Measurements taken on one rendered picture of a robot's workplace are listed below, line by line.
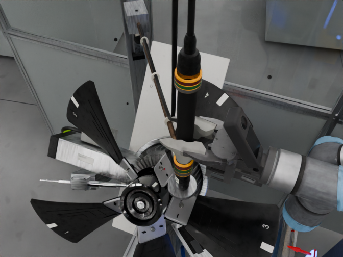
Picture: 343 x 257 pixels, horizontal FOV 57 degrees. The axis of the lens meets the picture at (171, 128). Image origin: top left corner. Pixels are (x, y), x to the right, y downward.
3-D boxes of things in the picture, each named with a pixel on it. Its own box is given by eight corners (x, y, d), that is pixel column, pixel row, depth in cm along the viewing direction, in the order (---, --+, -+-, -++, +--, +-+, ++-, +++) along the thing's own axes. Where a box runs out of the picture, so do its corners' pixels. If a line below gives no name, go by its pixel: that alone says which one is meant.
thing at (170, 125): (136, 26, 106) (136, 22, 105) (141, 25, 106) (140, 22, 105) (176, 156, 73) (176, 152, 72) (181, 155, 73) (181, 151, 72)
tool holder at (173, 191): (163, 171, 80) (162, 148, 73) (190, 165, 82) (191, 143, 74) (171, 203, 75) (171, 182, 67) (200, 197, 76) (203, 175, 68)
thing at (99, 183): (138, 188, 99) (43, 182, 108) (138, 182, 98) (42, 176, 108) (136, 191, 97) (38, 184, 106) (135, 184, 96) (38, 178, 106)
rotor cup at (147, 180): (128, 203, 97) (108, 221, 85) (138, 159, 94) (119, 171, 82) (172, 220, 94) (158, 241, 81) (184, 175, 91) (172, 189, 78)
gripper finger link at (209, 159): (181, 162, 58) (229, 169, 58) (181, 158, 57) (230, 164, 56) (185, 142, 61) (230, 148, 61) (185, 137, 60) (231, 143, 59)
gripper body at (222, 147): (200, 176, 64) (260, 196, 61) (204, 151, 57) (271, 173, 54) (212, 147, 68) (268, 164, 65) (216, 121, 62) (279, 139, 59)
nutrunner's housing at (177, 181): (172, 186, 80) (173, 28, 45) (187, 183, 81) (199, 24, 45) (176, 200, 78) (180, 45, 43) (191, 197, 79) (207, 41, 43)
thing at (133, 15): (125, 20, 115) (122, -2, 108) (144, 18, 116) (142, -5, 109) (129, 36, 109) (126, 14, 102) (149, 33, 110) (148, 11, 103)
